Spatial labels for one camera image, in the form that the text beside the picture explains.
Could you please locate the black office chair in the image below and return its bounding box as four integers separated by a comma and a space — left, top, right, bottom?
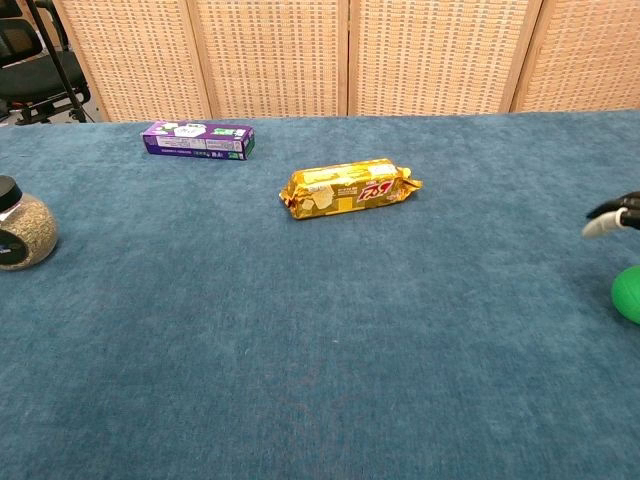
0, 0, 94, 126

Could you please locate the gold biscuit pack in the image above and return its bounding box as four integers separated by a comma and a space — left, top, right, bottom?
278, 158, 425, 221

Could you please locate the green ball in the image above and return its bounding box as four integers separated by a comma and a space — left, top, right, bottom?
611, 265, 640, 326

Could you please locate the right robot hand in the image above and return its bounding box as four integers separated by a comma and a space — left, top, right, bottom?
581, 189, 640, 240

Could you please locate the wicker folding screen wooden frame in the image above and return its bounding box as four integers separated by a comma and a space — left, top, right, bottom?
52, 0, 640, 123

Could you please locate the purple toothpaste box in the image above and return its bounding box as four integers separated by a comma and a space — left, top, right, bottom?
141, 121, 256, 161

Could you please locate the black tripod stand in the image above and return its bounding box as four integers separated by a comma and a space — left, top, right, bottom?
24, 0, 90, 124

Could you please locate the blue table mat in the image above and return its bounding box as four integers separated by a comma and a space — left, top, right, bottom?
0, 110, 640, 480

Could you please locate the glass jar black lid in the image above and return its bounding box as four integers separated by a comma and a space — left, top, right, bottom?
0, 175, 59, 272

